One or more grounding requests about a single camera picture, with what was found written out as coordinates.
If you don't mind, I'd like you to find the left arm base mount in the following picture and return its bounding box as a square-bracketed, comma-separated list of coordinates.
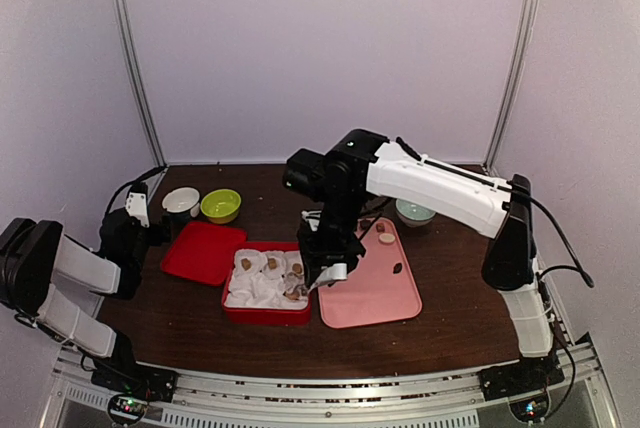
[91, 365, 178, 402]

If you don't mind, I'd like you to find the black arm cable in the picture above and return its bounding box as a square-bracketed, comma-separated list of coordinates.
[509, 187, 596, 289]
[103, 166, 167, 219]

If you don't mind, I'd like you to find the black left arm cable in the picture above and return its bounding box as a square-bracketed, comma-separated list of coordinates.
[103, 166, 167, 219]

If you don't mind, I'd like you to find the red tin lid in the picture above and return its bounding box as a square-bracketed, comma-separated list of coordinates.
[161, 221, 247, 286]

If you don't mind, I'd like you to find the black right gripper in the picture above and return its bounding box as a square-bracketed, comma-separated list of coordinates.
[296, 192, 366, 286]

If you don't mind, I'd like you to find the white paper liner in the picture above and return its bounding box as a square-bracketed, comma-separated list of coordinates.
[223, 249, 309, 311]

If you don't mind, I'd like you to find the red tin box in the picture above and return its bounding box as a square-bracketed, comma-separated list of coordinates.
[221, 241, 312, 326]

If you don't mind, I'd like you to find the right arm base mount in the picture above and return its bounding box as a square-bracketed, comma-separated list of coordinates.
[478, 363, 565, 401]

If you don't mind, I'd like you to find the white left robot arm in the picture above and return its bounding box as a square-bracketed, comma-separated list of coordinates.
[1, 179, 170, 392]

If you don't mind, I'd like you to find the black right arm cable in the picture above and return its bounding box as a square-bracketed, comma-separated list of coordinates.
[509, 187, 596, 289]

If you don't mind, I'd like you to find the green plastic bowl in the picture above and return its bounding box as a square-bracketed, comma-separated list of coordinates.
[200, 189, 242, 225]

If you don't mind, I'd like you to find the aluminium frame post right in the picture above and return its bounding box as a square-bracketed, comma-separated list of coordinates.
[483, 0, 539, 176]

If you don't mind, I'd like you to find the aluminium front rail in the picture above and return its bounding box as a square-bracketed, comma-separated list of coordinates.
[36, 342, 622, 427]

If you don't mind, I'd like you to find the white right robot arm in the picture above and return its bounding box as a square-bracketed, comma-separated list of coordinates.
[283, 129, 554, 390]

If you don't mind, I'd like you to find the pink plastic tray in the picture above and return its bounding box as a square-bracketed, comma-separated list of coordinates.
[318, 217, 422, 329]

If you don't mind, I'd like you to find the white ceramic bowl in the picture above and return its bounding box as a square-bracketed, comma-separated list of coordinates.
[161, 187, 200, 219]

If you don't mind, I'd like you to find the aluminium frame post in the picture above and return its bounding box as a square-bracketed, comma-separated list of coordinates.
[113, 0, 166, 166]
[483, 0, 539, 176]

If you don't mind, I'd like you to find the aluminium frame post left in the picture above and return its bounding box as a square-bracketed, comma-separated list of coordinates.
[113, 0, 166, 166]

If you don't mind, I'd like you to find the light blue ceramic bowl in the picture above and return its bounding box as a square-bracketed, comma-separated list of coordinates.
[395, 199, 436, 228]

